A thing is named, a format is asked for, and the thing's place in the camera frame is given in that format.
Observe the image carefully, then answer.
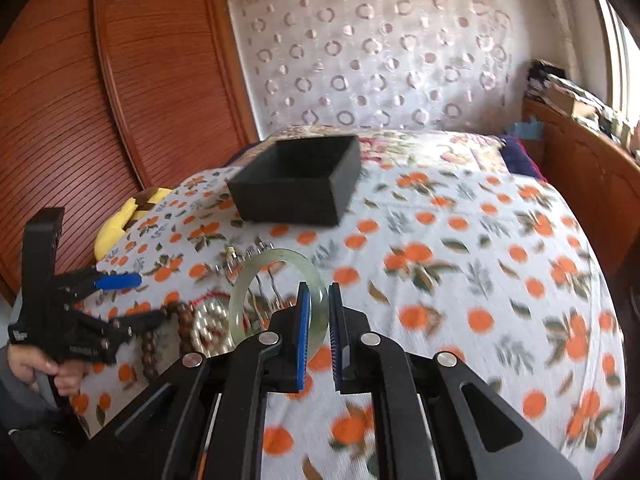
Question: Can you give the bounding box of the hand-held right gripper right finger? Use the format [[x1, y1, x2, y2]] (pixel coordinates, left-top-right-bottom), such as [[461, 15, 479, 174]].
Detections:
[[328, 282, 582, 480]]

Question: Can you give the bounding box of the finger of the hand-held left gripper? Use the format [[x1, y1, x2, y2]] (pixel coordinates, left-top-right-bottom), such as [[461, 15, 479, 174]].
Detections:
[[75, 309, 169, 347], [59, 268, 143, 295]]

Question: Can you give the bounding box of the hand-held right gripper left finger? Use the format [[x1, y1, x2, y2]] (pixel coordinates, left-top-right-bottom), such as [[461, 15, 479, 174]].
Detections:
[[75, 282, 309, 480]]

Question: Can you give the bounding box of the brown wooden bead bracelet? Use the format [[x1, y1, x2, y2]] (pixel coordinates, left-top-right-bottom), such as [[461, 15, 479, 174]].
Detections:
[[141, 302, 197, 382]]

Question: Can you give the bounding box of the pale green jade bangle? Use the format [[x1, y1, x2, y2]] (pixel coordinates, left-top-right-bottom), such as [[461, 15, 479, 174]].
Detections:
[[228, 249, 321, 362]]

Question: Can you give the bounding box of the person's left forearm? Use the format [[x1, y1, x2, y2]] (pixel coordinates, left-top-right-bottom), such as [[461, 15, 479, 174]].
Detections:
[[0, 357, 57, 433]]

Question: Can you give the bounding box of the cluster of metal jewelry pieces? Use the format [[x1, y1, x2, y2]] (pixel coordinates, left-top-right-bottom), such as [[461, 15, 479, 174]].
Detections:
[[214, 241, 302, 322]]

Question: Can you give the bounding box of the person's left hand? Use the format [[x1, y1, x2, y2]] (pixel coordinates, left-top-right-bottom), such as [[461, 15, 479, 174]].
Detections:
[[7, 344, 86, 407]]

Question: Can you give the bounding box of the yellow plush toy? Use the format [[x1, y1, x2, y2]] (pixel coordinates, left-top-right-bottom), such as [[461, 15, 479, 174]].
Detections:
[[94, 186, 174, 262]]

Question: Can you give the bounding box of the orange fruit print bed sheet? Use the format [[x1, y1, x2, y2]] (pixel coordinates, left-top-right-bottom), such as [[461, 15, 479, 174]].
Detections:
[[70, 125, 629, 480]]

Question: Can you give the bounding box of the black open box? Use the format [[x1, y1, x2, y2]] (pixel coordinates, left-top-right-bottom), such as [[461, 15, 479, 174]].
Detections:
[[226, 134, 362, 225]]

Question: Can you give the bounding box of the red-brown wooden wardrobe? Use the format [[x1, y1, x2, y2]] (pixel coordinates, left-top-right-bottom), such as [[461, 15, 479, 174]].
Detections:
[[0, 0, 262, 307]]

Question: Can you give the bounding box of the floral pillow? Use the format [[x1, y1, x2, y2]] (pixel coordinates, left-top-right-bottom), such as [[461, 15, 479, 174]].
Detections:
[[350, 129, 507, 172]]

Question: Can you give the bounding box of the dark purple blanket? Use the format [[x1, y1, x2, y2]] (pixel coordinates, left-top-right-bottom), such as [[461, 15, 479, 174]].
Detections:
[[499, 135, 547, 182]]

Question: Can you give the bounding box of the light blue cloth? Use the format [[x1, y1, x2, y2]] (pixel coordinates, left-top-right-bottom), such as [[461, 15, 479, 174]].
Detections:
[[507, 119, 544, 142]]

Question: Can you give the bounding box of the white lace circle-pattern cloth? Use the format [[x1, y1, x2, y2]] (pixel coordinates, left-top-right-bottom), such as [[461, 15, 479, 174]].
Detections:
[[227, 0, 537, 142]]

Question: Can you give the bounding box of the wooden bedside cabinet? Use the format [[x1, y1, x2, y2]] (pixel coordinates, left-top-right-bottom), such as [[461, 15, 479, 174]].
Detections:
[[520, 98, 640, 287]]

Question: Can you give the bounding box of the pile of books and papers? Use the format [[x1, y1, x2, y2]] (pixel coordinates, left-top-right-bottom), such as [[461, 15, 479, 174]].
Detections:
[[525, 59, 640, 157]]

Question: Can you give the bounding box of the window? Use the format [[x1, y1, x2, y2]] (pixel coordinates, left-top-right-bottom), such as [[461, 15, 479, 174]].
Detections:
[[590, 0, 640, 128]]

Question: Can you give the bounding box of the silver pearl bead bracelet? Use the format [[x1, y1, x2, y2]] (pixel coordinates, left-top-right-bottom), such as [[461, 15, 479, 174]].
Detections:
[[192, 297, 237, 359]]

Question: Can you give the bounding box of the red cord necklace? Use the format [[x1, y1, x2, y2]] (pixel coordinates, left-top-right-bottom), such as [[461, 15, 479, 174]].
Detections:
[[187, 289, 232, 307]]

